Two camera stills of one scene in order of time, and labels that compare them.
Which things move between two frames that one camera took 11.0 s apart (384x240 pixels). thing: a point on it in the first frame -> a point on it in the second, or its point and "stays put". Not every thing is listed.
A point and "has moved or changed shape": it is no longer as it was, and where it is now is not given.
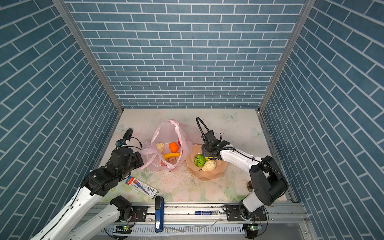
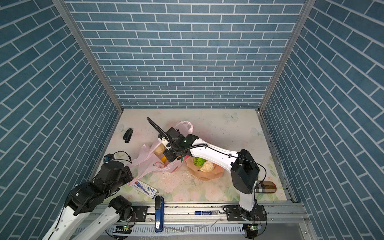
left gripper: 137,156 -> 126,171
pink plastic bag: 166,132 has moved or changed shape
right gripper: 204,150 -> 167,155
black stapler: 128,134 stays put
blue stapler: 159,213 stays put
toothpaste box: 141,187 stays put
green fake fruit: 199,160 stays put
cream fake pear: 209,165 stays put
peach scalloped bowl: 196,149 stays put
